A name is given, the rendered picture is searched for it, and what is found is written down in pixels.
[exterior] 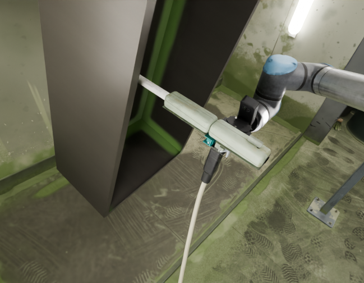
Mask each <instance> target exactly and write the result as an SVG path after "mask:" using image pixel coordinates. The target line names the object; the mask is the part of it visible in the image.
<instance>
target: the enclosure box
mask: <svg viewBox="0 0 364 283"><path fill-rule="evenodd" d="M259 2H260V0H38V5H39V15H40V25H41V31H42V41H43V51H44V60H45V70H46V76H47V86H48V96H49V106H50V116H51V122H52V131H53V141H54V151H55V157H56V166H57V170H58V171H59V172H60V173H61V174H62V175H63V176H64V177H65V178H66V179H67V180H68V181H69V182H70V183H71V184H72V185H73V186H74V187H75V188H76V190H77V191H78V192H79V193H80V194H81V195H82V196H83V197H84V198H85V199H86V200H87V201H88V202H89V203H90V204H91V205H92V206H93V207H94V208H95V209H96V210H97V211H98V212H99V213H100V214H101V215H102V216H103V217H104V218H105V217H106V216H107V215H109V214H110V213H111V212H112V211H114V210H115V209H116V208H117V207H118V206H119V205H121V204H122V203H123V202H124V201H125V200H126V199H128V198H129V197H130V196H131V195H132V194H133V193H135V192H136V191H137V190H139V189H140V188H141V187H142V186H143V185H144V184H146V183H147V182H148V181H149V180H150V179H151V178H152V177H154V176H155V175H156V174H157V173H158V172H159V171H161V170H162V169H163V168H164V167H165V166H167V165H168V164H169V163H170V162H172V161H173V160H174V159H175V158H176V157H177V156H179V155H180V154H181V153H182V151H183V149H184V147H185V145H186V143H187V141H188V139H189V138H190V136H191V134H192V132H193V130H194V128H193V127H192V126H190V125H189V124H187V123H186V122H184V121H183V120H181V119H180V118H178V117H177V116H175V115H174V114H172V113H171V112H169V111H168V110H166V109H165V108H163V107H162V106H164V99H162V98H161V97H159V96H157V95H156V94H154V93H153V92H151V91H150V90H148V89H146V88H145V87H144V86H142V85H140V84H139V83H138V80H139V76H140V75H141V76H143V77H145V78H146V79H148V80H150V81H151V82H153V83H154V84H156V85H157V86H159V87H161V88H162V89H164V90H165V91H167V92H168V93H172V92H178V93H180V94H182V95H183V96H185V97H186V98H188V99H190V100H191V101H193V102H195V103H196V104H198V105H199V106H201V107H202V108H205V107H206V105H207V103H208V101H209V99H210V97H211V95H212V93H213V91H214V89H215V87H216V85H217V83H218V81H219V79H220V77H221V76H222V74H223V72H224V70H225V68H226V66H227V64H228V62H229V60H230V58H231V56H232V54H233V52H234V50H235V48H236V46H237V44H238V43H239V41H240V39H241V37H242V35H243V33H244V31H245V29H246V28H247V25H248V23H249V22H250V20H251V17H252V15H253V14H254V12H255V10H256V8H257V6H258V4H259Z"/></svg>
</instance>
